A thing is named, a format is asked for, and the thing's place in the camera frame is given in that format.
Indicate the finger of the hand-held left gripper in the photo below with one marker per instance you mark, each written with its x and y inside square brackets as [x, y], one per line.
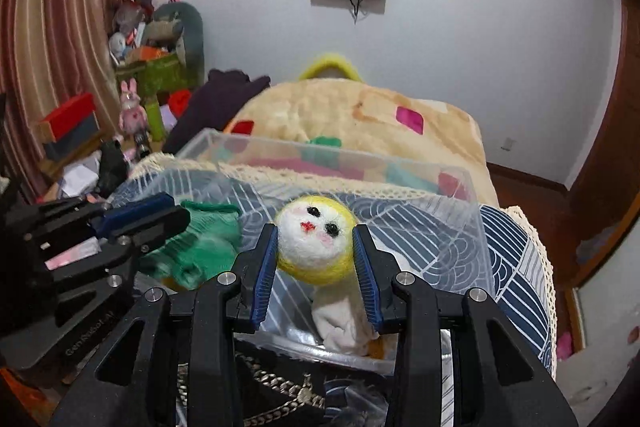
[155, 227]
[137, 209]

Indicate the yellow white felt face doll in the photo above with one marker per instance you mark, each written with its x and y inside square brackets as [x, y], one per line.
[312, 239]

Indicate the white wall socket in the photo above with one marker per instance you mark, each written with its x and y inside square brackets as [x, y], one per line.
[507, 143]

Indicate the yellow plush loop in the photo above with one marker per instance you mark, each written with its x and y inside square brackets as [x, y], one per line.
[330, 59]

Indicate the pile of small toys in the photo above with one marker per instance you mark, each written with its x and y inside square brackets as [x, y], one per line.
[130, 27]

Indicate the striped brown curtain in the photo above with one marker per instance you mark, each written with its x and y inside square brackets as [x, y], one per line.
[60, 7]

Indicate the white loose papers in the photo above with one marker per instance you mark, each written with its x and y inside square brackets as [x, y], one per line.
[75, 177]

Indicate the pink bunny toy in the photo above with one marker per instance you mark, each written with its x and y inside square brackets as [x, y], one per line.
[131, 109]

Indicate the black figure toy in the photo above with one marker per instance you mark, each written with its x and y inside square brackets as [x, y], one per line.
[112, 167]

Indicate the green sock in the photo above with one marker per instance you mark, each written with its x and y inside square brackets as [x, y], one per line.
[210, 247]

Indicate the grey-green plush toy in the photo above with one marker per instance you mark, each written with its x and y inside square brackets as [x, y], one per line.
[189, 27]

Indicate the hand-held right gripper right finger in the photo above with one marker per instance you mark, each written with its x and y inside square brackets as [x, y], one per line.
[368, 279]

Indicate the clear plastic storage bin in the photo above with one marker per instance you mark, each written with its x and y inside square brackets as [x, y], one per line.
[350, 167]

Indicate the red lidded box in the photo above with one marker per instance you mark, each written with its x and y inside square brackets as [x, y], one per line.
[70, 109]

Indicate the blue patterned lace-trimmed quilt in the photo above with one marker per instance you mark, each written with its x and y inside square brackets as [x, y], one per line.
[515, 257]

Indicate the beige plaid fleece blanket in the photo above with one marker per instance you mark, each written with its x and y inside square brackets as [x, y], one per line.
[350, 117]

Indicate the pink cloth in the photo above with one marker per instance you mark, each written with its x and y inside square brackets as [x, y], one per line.
[565, 344]

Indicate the green patterned box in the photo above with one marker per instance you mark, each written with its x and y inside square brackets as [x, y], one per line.
[155, 74]

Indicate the dark purple garment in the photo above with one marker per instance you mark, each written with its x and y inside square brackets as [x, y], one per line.
[215, 102]

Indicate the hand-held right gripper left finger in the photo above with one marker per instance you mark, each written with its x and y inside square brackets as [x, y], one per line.
[262, 279]

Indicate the green cylinder bottle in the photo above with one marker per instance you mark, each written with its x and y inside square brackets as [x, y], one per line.
[156, 119]

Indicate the red plush item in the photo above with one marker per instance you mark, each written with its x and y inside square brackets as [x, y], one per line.
[180, 101]

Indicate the brown wooden wardrobe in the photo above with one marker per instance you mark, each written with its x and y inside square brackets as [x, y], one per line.
[615, 107]

